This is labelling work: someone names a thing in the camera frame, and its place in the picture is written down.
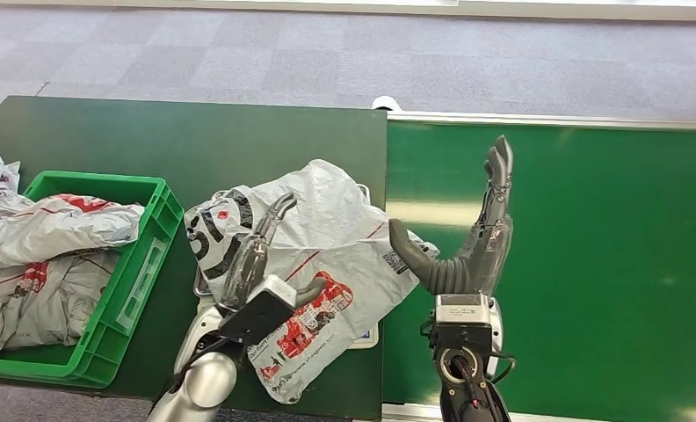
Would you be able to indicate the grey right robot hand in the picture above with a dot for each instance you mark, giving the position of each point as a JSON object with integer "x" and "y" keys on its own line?
{"x": 476, "y": 262}

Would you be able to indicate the green conveyor belt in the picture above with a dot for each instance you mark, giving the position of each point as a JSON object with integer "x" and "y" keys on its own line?
{"x": 604, "y": 268}

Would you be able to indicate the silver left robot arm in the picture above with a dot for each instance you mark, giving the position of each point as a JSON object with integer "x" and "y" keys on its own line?
{"x": 205, "y": 378}

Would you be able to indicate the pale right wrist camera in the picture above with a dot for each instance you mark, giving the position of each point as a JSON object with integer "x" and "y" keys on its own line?
{"x": 463, "y": 317}

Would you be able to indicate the green plastic crate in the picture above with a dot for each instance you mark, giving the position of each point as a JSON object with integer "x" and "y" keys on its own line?
{"x": 144, "y": 274}

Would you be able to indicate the grey package with red print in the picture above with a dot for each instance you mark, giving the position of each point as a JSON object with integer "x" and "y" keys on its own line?
{"x": 39, "y": 303}
{"x": 45, "y": 230}

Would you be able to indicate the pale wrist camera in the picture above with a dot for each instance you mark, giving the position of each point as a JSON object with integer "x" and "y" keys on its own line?
{"x": 463, "y": 317}
{"x": 260, "y": 311}

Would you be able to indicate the silver conveyor side rail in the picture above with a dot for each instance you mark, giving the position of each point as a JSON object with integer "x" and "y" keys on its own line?
{"x": 412, "y": 413}
{"x": 557, "y": 121}

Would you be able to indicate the white conveyor roller end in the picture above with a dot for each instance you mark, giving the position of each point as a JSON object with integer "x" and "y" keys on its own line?
{"x": 387, "y": 104}

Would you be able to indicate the white printed plastic package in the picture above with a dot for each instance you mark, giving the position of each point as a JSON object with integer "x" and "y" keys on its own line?
{"x": 330, "y": 244}

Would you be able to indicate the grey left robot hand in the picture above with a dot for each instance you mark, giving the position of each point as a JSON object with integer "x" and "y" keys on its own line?
{"x": 246, "y": 268}

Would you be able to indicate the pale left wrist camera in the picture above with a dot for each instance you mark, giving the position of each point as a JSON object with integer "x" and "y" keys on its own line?
{"x": 260, "y": 311}

